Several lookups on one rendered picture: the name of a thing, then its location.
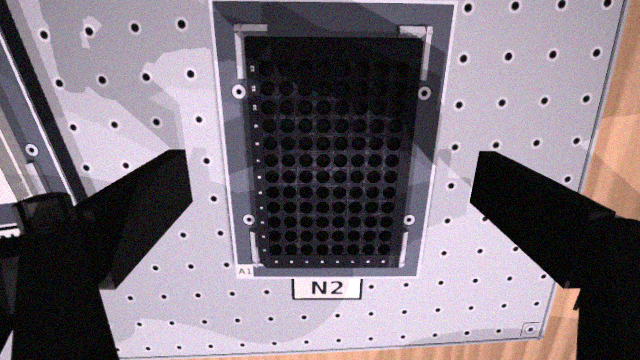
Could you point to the white perforated plate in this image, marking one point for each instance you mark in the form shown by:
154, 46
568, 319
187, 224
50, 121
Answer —
15, 181

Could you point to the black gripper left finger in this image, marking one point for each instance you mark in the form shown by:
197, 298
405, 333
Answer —
66, 254

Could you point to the light grey perforated base plate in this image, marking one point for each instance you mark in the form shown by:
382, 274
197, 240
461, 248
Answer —
126, 80

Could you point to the black well plate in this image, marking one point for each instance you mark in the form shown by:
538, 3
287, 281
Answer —
310, 134

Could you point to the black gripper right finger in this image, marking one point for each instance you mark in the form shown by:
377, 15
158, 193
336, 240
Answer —
578, 242

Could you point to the white label plate with black border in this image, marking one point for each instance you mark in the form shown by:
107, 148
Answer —
9, 231
327, 289

